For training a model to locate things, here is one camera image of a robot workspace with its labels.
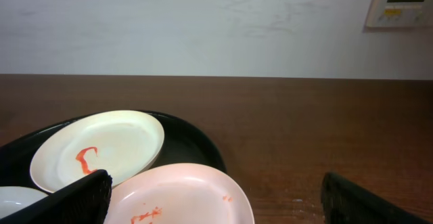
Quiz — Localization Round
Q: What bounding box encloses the round black tray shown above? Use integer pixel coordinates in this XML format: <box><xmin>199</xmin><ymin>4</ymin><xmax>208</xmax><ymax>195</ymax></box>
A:
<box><xmin>1</xmin><ymin>110</ymin><xmax>227</xmax><ymax>189</ymax></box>

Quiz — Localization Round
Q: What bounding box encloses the pink plate with ketchup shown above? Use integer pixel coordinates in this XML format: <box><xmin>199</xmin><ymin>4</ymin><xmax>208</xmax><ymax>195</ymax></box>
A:
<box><xmin>104</xmin><ymin>163</ymin><xmax>255</xmax><ymax>224</ymax></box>

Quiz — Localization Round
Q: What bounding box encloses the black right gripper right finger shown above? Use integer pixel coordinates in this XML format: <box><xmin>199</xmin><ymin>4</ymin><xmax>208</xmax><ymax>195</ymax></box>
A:
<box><xmin>321</xmin><ymin>172</ymin><xmax>430</xmax><ymax>224</ymax></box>

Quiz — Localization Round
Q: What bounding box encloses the cream plate with ketchup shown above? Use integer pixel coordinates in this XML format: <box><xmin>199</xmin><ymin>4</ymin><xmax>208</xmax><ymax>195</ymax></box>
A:
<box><xmin>29</xmin><ymin>110</ymin><xmax>165</xmax><ymax>193</ymax></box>

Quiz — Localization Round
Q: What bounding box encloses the white plate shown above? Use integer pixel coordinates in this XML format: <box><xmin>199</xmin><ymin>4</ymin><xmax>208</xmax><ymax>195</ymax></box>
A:
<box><xmin>0</xmin><ymin>186</ymin><xmax>47</xmax><ymax>218</ymax></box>

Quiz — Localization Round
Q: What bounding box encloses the white wall control panel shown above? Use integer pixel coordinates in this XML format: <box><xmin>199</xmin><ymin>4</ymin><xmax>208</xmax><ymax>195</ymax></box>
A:
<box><xmin>365</xmin><ymin>0</ymin><xmax>432</xmax><ymax>28</ymax></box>

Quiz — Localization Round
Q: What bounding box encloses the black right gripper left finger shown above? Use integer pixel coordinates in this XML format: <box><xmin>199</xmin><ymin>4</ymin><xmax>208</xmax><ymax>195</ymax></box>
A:
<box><xmin>1</xmin><ymin>170</ymin><xmax>112</xmax><ymax>224</ymax></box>

